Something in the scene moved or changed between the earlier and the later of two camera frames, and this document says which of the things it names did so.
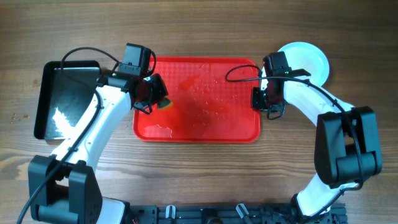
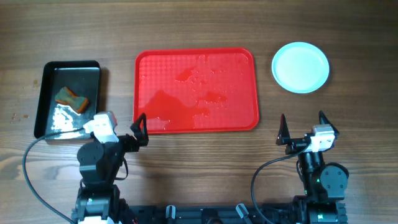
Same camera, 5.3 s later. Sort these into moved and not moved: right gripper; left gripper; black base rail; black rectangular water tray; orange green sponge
Moved: right gripper; orange green sponge; left gripper
Not moved: black base rail; black rectangular water tray
